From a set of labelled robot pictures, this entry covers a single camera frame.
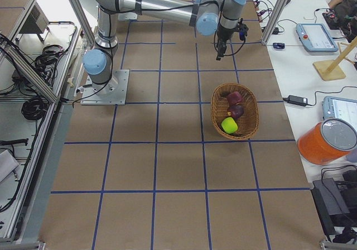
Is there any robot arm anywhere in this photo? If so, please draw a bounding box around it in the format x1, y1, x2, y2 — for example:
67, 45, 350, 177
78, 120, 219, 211
83, 0, 248, 93

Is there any dark red apple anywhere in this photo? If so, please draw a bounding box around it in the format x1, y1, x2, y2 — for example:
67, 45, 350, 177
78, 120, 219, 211
227, 104, 244, 119

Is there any bright red apple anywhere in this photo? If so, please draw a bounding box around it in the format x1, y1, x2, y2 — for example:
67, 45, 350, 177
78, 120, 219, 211
226, 91, 243, 105

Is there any green apple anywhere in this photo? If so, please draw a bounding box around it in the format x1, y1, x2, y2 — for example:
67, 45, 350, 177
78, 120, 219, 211
221, 117, 238, 134

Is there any teach pendant tablet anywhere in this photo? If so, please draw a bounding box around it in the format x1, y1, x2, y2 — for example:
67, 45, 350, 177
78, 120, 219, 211
295, 23, 338, 52
322, 96, 357, 129

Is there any wooden mug tree stand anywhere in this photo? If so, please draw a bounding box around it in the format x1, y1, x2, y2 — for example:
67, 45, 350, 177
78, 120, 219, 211
313, 37, 356, 81

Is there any orange object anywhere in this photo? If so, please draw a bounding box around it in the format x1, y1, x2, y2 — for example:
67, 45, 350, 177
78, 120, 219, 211
297, 118, 356, 165

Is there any aluminium frame post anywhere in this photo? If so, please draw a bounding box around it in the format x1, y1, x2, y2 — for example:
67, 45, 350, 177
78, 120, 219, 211
261, 0, 288, 46

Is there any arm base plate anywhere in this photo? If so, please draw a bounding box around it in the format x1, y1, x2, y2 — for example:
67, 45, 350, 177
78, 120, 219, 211
118, 12, 138, 21
80, 69, 129, 105

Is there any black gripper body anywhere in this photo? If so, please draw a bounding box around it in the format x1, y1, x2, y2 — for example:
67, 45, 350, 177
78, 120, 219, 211
214, 18, 249, 48

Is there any woven wicker basket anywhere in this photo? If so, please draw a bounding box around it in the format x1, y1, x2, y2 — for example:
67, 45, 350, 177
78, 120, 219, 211
211, 83, 259, 140

